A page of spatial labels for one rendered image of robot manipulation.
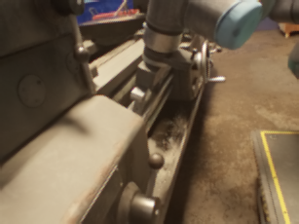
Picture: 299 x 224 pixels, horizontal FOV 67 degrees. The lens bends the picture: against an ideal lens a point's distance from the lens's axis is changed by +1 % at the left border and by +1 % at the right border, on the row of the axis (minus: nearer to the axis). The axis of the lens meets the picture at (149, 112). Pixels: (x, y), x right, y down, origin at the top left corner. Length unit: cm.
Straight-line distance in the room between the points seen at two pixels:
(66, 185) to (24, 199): 6
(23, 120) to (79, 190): 15
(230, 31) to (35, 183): 39
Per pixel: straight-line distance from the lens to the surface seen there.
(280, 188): 102
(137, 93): 54
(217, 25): 44
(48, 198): 37
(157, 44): 53
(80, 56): 43
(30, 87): 44
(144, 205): 47
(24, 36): 43
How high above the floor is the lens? 104
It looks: 28 degrees down
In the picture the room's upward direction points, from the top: 9 degrees counter-clockwise
